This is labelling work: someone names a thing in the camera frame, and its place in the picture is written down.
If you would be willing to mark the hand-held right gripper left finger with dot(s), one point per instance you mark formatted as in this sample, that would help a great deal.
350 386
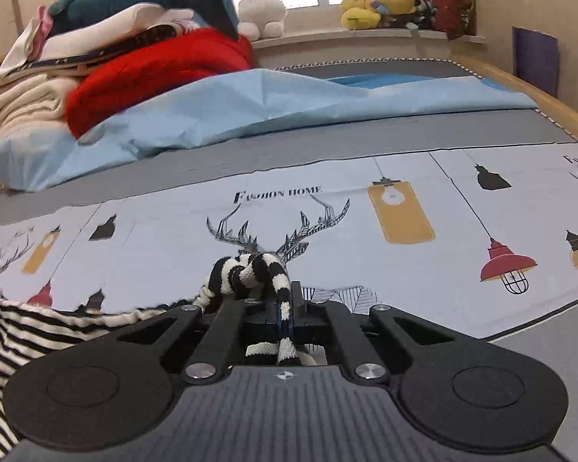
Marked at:
262 325

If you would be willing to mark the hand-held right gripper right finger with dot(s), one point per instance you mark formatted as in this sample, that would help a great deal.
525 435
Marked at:
296 298

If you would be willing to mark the black white striped garment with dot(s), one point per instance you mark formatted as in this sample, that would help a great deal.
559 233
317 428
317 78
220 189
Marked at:
9 346

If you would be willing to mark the white folded clothes, dark trim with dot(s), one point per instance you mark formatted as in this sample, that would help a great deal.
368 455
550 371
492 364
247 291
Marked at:
101 29

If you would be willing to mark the printed bed sheet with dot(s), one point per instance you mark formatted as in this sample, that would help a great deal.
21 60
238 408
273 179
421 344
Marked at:
414 202

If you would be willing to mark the light blue sheet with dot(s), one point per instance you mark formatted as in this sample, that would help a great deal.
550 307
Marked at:
269 101

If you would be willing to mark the bright blue sheet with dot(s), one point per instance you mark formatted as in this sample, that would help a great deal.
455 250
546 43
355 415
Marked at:
361 80

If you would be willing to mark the red knit cloth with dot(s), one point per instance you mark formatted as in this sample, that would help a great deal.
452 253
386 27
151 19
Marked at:
163 67

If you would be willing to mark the windowsill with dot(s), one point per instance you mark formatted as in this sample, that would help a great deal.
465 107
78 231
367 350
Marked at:
366 37

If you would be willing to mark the white plush toy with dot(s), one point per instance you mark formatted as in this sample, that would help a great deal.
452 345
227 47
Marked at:
262 14

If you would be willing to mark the yellow duck plush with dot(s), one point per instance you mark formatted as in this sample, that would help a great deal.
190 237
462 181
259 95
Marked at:
359 14

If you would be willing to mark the yellow bear plush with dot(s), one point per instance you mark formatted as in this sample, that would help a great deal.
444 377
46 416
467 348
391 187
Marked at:
395 2

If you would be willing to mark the black white panda plush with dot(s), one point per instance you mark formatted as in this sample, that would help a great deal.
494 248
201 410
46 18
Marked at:
424 9

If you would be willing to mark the cream folded blanket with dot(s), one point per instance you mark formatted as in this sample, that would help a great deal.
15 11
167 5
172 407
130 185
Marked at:
24 101

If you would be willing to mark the dark red cushion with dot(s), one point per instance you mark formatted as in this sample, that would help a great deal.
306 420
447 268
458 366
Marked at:
450 0

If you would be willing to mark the purple board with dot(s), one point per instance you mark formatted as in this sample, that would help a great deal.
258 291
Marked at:
534 57

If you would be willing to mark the dark teal shark plush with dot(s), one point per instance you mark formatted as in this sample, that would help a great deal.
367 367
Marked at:
125 2

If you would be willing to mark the pink cloth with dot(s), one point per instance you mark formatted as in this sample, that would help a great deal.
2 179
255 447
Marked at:
39 29

